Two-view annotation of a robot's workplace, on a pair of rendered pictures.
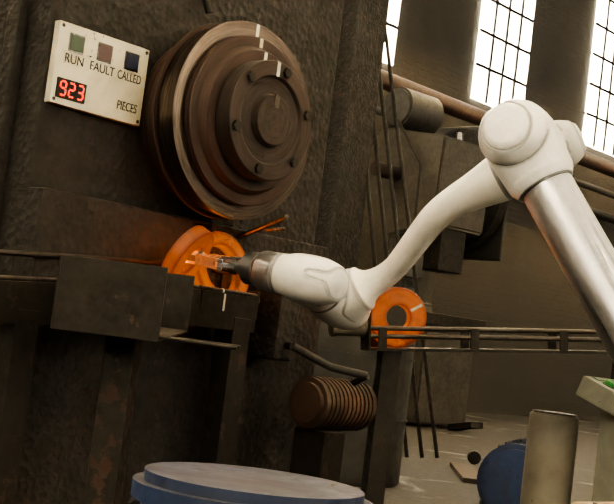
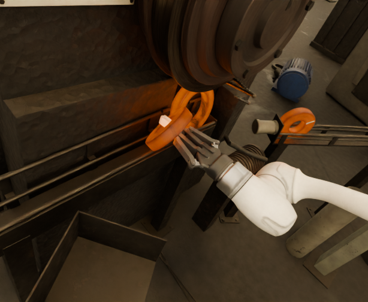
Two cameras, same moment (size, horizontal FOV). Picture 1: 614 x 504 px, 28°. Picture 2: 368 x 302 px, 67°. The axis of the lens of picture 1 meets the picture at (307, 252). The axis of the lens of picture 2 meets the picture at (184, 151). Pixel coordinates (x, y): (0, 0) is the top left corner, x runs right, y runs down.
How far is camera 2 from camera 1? 2.37 m
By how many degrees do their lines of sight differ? 48
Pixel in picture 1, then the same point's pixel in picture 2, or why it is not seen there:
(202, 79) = not seen: outside the picture
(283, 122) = (286, 23)
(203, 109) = (207, 18)
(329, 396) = not seen: hidden behind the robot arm
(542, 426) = not seen: hidden behind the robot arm
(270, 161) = (258, 57)
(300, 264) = (261, 210)
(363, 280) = (301, 192)
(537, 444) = (341, 211)
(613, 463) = not seen: outside the picture
